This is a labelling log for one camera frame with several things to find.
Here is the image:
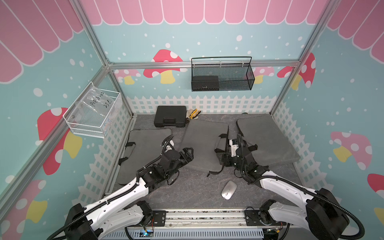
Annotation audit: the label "black plastic tool case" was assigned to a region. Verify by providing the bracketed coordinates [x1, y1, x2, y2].
[154, 106, 187, 128]

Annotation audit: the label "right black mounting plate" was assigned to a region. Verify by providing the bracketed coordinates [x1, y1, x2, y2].
[244, 209, 287, 227]

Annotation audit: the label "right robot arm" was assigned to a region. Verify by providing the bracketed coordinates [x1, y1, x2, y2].
[215, 134, 365, 240]

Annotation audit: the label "white wire basket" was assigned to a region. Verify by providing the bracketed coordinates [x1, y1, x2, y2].
[63, 82, 123, 139]

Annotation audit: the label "clear plastic bag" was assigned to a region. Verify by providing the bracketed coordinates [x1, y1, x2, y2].
[70, 87, 123, 128]

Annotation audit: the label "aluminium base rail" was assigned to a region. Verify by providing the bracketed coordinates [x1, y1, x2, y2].
[80, 207, 334, 232]

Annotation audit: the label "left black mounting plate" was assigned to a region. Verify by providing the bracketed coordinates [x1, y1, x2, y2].
[144, 211, 167, 227]

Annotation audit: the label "black box in basket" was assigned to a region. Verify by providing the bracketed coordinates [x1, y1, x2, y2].
[192, 76, 220, 92]

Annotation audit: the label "yellow black pliers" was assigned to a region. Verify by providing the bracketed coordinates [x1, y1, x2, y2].
[186, 109, 201, 121]

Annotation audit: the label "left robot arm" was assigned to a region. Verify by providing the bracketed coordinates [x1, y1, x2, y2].
[48, 135, 194, 240]

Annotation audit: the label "black mounting plate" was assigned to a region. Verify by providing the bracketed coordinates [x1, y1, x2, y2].
[244, 209, 287, 227]
[144, 211, 167, 227]

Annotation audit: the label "black wire mesh basket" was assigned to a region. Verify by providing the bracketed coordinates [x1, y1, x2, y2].
[191, 56, 255, 91]

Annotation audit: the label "grey laptop bag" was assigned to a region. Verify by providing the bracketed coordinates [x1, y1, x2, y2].
[181, 120, 229, 175]
[116, 129, 172, 186]
[236, 115, 300, 166]

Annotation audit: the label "silver mouse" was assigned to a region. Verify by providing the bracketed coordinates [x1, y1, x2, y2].
[221, 181, 237, 200]

